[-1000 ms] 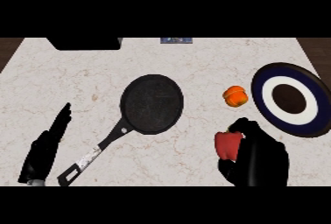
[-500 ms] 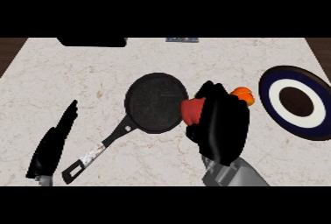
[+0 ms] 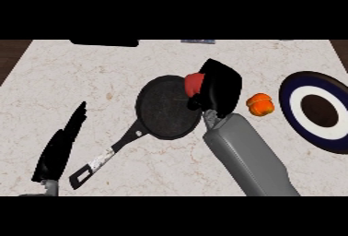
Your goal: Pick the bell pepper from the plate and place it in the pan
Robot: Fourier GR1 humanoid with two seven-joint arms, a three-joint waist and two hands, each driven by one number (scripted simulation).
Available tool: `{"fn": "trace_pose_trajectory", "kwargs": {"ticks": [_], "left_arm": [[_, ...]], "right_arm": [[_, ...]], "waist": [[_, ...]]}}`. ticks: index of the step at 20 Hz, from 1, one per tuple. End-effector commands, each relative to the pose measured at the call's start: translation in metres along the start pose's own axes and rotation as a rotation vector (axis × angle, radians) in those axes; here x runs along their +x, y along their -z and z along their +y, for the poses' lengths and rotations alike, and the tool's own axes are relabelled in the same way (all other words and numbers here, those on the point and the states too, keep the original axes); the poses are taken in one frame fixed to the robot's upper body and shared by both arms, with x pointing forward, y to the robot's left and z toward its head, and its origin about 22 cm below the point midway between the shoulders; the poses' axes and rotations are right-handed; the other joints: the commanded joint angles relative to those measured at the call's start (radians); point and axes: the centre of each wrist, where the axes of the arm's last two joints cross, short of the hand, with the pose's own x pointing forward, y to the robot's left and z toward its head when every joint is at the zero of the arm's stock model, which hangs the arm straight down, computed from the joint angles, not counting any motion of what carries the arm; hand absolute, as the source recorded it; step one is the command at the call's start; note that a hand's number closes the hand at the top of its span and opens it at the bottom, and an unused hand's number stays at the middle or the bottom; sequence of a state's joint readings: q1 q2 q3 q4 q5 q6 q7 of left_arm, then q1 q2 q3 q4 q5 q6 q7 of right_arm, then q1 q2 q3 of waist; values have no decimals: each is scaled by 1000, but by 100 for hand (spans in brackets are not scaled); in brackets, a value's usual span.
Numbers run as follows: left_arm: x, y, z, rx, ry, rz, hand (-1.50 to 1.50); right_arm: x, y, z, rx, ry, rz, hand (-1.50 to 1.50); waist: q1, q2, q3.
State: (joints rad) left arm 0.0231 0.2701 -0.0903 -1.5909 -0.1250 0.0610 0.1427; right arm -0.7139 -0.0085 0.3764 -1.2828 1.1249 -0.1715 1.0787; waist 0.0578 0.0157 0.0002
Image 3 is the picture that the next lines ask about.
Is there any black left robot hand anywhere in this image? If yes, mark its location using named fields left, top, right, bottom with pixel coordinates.
left=29, top=100, right=88, bottom=183

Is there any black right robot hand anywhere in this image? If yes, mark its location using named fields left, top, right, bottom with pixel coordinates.
left=186, top=58, right=243, bottom=119

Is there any red bell pepper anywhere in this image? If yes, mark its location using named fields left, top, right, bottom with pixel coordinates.
left=183, top=72, right=206, bottom=98

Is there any orange bell pepper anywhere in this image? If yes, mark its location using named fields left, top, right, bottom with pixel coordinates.
left=245, top=92, right=275, bottom=117

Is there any black frying pan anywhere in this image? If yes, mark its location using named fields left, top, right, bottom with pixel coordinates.
left=68, top=74, right=203, bottom=191

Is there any blue and white plate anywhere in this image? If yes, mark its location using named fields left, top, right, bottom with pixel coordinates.
left=277, top=70, right=348, bottom=155

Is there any blue patterned object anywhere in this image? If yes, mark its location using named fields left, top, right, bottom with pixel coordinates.
left=180, top=39, right=216, bottom=45

